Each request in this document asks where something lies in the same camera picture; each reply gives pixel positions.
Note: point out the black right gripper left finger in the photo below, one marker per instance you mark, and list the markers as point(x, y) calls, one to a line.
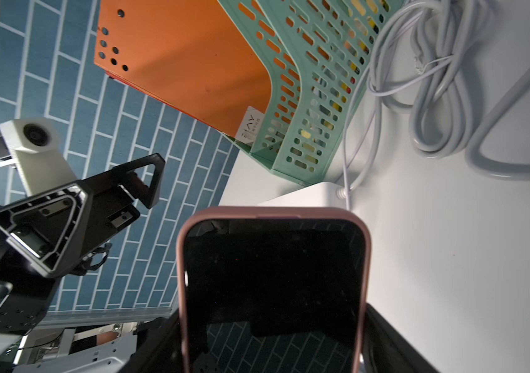
point(160, 349)

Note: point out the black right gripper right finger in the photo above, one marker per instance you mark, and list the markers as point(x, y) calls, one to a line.
point(386, 350)

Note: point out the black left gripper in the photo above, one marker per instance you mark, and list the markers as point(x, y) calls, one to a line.
point(43, 238)

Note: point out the phone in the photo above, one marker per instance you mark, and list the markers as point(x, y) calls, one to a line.
point(267, 289)

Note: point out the orange file folder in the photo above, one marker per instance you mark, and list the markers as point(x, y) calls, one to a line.
point(186, 54)

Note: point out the white power strip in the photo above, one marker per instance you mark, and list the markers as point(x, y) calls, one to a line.
point(320, 195)

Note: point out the mint green file rack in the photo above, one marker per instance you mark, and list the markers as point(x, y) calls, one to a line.
point(314, 53)

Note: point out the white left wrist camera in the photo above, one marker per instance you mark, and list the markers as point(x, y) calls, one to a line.
point(31, 146)

